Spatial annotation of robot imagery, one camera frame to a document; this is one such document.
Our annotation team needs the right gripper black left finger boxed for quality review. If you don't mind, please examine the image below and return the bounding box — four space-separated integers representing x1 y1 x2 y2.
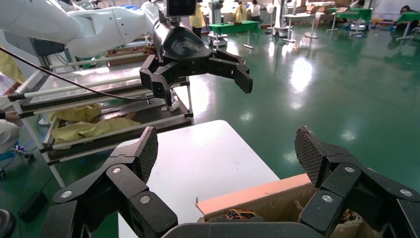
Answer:
52 126 178 238

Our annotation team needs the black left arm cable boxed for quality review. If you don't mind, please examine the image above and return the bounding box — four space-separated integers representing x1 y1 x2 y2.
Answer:
0 46 155 101

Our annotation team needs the low white robot base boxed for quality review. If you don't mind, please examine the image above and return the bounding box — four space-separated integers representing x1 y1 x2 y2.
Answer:
341 18 368 33

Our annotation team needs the black block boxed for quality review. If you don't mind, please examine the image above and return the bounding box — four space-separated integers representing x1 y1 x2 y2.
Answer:
18 191 49 223

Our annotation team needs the seated dark haired person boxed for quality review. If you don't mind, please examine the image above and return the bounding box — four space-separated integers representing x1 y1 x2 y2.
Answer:
395 4 420 31

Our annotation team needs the white wheeled robot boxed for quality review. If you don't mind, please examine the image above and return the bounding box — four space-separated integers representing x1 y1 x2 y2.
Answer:
208 0 229 47
271 0 291 37

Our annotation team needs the grey equipment box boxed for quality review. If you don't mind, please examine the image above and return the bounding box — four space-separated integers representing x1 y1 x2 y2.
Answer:
3 31 65 57

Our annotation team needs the person in white shirt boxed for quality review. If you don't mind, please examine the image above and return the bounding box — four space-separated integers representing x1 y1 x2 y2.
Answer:
248 0 262 22

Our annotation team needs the brown divided cardboard box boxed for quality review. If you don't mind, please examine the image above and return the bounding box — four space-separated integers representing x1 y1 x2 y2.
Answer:
196 173 376 238

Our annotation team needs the person in white trousers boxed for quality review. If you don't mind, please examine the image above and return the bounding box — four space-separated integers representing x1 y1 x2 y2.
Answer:
0 110 21 155

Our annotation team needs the cardboard box with brown parts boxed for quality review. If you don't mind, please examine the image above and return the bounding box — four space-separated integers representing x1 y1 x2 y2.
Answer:
105 45 158 67

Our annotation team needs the green covered table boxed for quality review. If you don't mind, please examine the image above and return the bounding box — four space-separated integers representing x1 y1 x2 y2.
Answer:
208 20 261 50
395 11 420 42
328 7 374 33

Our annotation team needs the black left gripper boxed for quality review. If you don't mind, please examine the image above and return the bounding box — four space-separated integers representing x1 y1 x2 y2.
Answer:
140 11 254 108

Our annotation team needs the large yellow cloth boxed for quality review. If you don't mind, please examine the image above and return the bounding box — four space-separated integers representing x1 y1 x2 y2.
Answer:
51 118 142 145

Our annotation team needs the small yellow cloth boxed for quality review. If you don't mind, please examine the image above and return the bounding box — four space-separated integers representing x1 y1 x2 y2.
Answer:
49 103 103 124

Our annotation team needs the black round object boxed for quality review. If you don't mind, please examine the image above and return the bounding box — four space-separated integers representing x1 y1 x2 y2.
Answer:
0 209 17 238

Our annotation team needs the white pipe rack cart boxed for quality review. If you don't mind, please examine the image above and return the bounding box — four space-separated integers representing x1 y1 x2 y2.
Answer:
6 52 195 188

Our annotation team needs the white work table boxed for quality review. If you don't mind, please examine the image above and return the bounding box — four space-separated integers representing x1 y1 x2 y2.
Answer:
282 13 319 43

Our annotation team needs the person in yellow coat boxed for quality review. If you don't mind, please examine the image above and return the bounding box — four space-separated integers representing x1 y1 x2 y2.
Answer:
189 3 207 38
234 0 249 23

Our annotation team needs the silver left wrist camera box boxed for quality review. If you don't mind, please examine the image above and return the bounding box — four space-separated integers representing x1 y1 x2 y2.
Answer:
163 0 199 19

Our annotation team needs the yellow hanging garment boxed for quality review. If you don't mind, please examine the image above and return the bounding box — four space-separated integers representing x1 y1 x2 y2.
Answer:
0 49 26 84

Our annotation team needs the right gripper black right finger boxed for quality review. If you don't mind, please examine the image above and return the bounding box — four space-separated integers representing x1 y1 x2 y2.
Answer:
294 125 420 237

